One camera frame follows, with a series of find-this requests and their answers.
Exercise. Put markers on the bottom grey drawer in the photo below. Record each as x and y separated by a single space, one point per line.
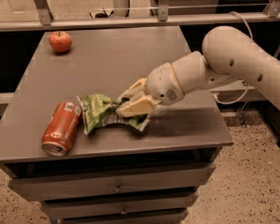
172 216

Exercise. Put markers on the top grey drawer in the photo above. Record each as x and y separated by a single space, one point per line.
60 187

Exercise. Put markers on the red apple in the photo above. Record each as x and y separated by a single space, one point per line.
60 41

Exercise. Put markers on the middle grey drawer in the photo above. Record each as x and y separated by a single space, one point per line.
121 205

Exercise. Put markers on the red coke can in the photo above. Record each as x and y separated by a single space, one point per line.
59 136

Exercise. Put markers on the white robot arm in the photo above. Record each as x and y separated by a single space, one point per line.
227 55

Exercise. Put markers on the grey metal railing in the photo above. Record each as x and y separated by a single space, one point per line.
32 15

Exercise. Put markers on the green jalapeno chip bag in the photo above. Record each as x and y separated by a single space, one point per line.
99 111

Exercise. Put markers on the grey drawer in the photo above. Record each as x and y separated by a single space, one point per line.
121 205
172 216
60 187

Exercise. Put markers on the grey drawer cabinet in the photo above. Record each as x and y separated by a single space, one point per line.
107 62

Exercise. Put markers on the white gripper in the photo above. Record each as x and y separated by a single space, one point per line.
162 83

